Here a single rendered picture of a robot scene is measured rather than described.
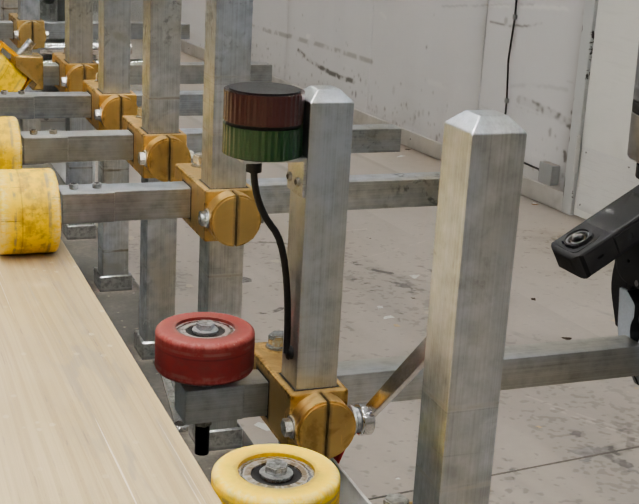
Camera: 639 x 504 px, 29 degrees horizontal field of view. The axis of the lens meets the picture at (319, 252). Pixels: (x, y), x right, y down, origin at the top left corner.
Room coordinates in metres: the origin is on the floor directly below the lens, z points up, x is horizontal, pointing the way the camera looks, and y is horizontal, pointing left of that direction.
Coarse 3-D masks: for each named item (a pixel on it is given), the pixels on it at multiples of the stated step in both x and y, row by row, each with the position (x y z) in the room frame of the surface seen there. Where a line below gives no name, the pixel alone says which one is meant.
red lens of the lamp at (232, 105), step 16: (224, 96) 0.91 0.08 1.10; (240, 96) 0.89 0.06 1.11; (256, 96) 0.89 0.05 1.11; (272, 96) 0.89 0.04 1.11; (288, 96) 0.89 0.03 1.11; (304, 96) 0.91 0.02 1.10; (224, 112) 0.91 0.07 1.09; (240, 112) 0.89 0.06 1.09; (256, 112) 0.89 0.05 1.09; (272, 112) 0.89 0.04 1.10; (288, 112) 0.89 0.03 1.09
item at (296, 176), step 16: (256, 128) 0.89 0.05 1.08; (272, 128) 0.89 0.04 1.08; (288, 128) 0.90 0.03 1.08; (240, 160) 0.90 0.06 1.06; (288, 160) 0.90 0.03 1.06; (304, 160) 0.91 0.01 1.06; (256, 176) 0.91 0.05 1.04; (288, 176) 0.93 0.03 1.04; (304, 176) 0.91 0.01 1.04; (256, 192) 0.91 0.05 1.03; (304, 192) 0.91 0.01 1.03; (272, 224) 0.92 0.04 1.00; (288, 272) 0.92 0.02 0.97; (288, 288) 0.92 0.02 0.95; (288, 304) 0.92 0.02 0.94; (288, 320) 0.92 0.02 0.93; (288, 336) 0.92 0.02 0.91; (288, 352) 0.92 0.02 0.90
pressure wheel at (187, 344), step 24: (192, 312) 0.98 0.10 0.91; (168, 336) 0.92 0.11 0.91; (192, 336) 0.93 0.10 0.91; (216, 336) 0.93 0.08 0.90; (240, 336) 0.93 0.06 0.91; (168, 360) 0.91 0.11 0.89; (192, 360) 0.90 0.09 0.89; (216, 360) 0.91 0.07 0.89; (240, 360) 0.92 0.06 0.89; (192, 384) 0.90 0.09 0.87; (216, 384) 0.91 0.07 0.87
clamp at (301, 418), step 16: (256, 352) 0.99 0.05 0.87; (272, 352) 0.99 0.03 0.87; (256, 368) 0.98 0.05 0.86; (272, 368) 0.95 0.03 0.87; (272, 384) 0.94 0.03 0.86; (288, 384) 0.92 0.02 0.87; (272, 400) 0.94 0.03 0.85; (288, 400) 0.90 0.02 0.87; (304, 400) 0.90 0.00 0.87; (320, 400) 0.90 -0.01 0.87; (336, 400) 0.90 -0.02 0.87; (272, 416) 0.94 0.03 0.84; (288, 416) 0.90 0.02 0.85; (304, 416) 0.89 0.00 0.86; (320, 416) 0.89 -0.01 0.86; (336, 416) 0.90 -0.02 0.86; (352, 416) 0.90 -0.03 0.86; (272, 432) 0.94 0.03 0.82; (288, 432) 0.89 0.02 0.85; (304, 432) 0.89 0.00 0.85; (320, 432) 0.89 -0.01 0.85; (336, 432) 0.90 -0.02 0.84; (352, 432) 0.90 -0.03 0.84; (320, 448) 0.89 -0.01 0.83; (336, 448) 0.90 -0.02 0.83
